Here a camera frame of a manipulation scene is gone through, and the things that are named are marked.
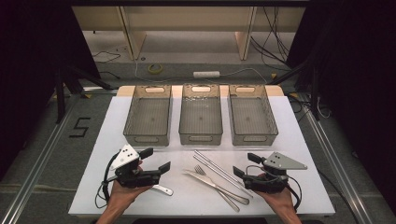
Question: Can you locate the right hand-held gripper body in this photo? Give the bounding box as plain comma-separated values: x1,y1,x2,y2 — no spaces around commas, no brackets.
242,151,308,194

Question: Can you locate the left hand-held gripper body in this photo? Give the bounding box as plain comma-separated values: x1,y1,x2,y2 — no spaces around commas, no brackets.
110,144,162,189

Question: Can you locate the metal fork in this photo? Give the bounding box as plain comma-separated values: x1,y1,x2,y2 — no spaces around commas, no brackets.
193,164,241,214

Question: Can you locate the metal table knife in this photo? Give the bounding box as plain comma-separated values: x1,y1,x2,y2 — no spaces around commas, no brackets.
183,169,250,205

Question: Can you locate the clear grey plastic bin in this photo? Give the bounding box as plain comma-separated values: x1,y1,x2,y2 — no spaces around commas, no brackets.
178,83,224,146
122,84,173,147
228,84,279,147

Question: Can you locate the person's left hand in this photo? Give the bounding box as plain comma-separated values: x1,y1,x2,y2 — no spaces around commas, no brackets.
108,181,153,211

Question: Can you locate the person's right hand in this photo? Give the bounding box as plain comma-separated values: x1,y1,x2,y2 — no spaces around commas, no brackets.
255,186,297,216

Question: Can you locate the white table mat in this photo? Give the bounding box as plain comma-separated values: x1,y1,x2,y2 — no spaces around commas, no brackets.
68,95,336,217

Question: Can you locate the yellow tape roll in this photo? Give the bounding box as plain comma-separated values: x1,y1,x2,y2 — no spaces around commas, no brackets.
148,63,163,75

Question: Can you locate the black metal stand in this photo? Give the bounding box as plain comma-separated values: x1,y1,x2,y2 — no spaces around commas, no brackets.
54,64,115,124
267,59,321,121

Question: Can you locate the white power strip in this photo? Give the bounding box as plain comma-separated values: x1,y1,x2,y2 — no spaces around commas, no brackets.
192,70,221,79

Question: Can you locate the light wooden desk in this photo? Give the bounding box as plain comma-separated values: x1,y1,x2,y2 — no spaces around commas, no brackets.
72,6,306,62

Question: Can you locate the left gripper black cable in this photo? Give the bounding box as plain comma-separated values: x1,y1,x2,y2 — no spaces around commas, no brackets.
94,152,123,209

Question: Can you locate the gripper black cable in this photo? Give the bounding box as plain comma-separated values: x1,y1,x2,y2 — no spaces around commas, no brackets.
94,152,123,209
246,164,303,213

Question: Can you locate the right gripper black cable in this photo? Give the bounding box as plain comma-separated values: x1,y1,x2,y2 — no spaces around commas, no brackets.
246,164,303,213

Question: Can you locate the aluminium floor rail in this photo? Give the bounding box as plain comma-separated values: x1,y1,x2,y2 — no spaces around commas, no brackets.
0,92,82,224
298,92,373,224

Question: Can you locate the white floor cable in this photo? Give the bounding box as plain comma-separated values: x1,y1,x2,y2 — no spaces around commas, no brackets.
219,67,269,84
134,57,195,84

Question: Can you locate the thin black floor cable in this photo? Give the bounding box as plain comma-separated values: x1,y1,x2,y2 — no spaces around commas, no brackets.
92,50,121,64

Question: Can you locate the bundle of black cables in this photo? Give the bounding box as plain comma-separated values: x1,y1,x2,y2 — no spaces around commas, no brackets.
250,6,292,71

